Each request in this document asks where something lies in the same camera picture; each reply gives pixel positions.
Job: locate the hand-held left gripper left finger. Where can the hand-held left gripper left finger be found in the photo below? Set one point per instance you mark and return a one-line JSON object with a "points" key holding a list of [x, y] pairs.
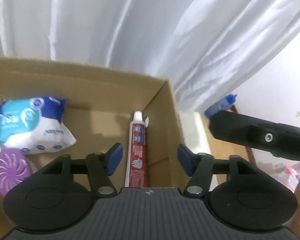
{"points": [[115, 158]]}

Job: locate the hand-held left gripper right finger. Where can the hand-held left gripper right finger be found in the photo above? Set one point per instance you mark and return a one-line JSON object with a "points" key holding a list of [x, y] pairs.
{"points": [[186, 161]]}

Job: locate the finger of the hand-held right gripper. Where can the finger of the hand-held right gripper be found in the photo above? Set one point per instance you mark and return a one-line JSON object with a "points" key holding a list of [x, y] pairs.
{"points": [[222, 103]]}

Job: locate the red white toothpaste tube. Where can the red white toothpaste tube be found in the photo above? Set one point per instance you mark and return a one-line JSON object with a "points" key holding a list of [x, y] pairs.
{"points": [[137, 155]]}

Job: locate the brown cardboard box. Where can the brown cardboard box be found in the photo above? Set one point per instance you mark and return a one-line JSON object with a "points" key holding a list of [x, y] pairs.
{"points": [[102, 92]]}

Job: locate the blue white tissue pack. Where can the blue white tissue pack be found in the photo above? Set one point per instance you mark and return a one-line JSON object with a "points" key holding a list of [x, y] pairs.
{"points": [[40, 130]]}

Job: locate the purple round air freshener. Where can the purple round air freshener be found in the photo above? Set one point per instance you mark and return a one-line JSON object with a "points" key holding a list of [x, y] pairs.
{"points": [[7, 170]]}

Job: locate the pink patterned cloth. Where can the pink patterned cloth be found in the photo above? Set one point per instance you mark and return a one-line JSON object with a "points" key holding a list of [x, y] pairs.
{"points": [[287, 177]]}

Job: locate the white curtain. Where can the white curtain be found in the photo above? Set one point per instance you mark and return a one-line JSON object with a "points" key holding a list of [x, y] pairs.
{"points": [[115, 17]]}

